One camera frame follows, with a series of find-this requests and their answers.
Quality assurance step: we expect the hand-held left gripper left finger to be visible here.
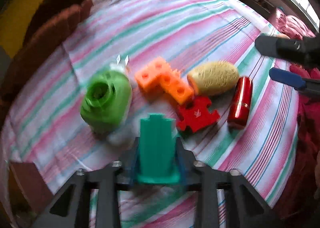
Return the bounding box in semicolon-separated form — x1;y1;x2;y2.
32;138;140;228

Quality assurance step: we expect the red lipstick tube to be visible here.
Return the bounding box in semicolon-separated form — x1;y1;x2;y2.
227;76;253;130

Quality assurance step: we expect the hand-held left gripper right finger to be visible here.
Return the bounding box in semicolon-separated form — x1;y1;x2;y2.
172;138;283;228

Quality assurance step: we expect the red cloth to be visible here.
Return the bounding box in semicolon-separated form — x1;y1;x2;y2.
269;7;320;218

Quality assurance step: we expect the toy potato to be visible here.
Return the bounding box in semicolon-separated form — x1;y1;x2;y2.
187;61;240;96

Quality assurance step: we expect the green round plastic toy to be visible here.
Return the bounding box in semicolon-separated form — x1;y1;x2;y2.
80;64;133;135

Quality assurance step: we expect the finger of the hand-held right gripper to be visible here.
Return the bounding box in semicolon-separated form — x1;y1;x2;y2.
269;67;320;99
255;35;320;69

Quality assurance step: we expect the grey yellow blue headboard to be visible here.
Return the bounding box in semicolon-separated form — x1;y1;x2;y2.
0;0;105;69

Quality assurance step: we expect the red puzzle piece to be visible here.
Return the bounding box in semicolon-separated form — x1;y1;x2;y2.
176;96;220;134

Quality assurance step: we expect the teal plastic toy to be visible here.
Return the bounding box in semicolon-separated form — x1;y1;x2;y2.
134;113;181;185

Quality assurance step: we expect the orange holed building block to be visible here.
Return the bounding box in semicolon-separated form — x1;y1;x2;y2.
134;57;195;106

